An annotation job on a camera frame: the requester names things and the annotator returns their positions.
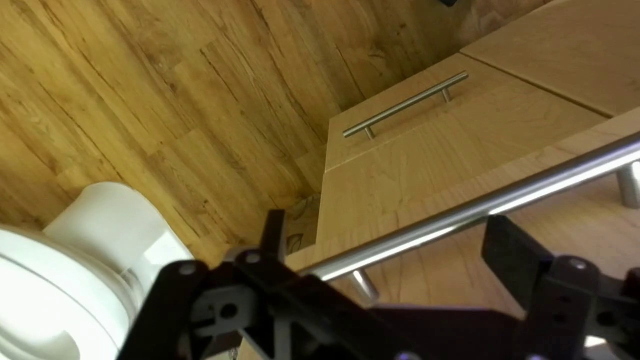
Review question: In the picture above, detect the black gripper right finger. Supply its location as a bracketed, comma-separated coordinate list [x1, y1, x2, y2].
[479, 215, 640, 360]

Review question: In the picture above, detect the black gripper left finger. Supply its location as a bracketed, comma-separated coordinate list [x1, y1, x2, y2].
[118, 208, 402, 360]

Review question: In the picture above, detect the white drawer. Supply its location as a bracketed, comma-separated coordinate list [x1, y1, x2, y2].
[283, 107, 640, 321]

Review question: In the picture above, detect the wooden vanity cabinet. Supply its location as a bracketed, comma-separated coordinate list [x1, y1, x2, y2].
[458, 0, 640, 121]

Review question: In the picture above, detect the closed wooden drawer with handle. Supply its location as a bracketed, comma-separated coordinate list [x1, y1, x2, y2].
[313, 51, 611, 252]

